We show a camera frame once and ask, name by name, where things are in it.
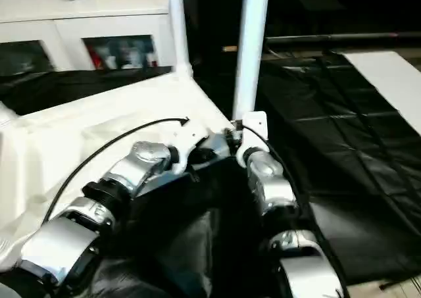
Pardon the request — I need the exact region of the white plastic table leg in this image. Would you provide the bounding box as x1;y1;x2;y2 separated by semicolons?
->
232;0;271;120
0;100;18;128
167;0;194;79
0;235;14;257

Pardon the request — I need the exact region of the white plastic table top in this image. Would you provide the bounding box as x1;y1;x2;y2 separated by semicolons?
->
0;66;245;269

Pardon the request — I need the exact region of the black mat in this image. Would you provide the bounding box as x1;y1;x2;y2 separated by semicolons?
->
0;53;421;298

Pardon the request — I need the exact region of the black case with gold label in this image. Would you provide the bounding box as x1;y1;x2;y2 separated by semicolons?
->
182;0;271;78

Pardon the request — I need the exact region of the red white small bottle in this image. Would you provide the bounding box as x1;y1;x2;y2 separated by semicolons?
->
87;44;103;69

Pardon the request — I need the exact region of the black long bar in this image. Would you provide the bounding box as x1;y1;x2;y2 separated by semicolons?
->
264;32;421;46

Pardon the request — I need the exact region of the white cabinet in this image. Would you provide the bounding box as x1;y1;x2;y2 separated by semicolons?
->
0;0;176;72

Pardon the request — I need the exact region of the white flat sheet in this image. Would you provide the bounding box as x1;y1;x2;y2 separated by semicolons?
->
341;51;421;137

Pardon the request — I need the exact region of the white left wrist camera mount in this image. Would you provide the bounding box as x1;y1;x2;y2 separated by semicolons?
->
169;120;211;176

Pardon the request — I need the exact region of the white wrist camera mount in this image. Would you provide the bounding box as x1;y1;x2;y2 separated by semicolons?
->
236;111;269;167
169;120;211;176

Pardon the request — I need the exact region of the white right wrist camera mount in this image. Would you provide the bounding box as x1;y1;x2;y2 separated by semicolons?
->
236;111;269;167

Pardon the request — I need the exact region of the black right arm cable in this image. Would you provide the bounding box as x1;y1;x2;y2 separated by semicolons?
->
243;126;349;298

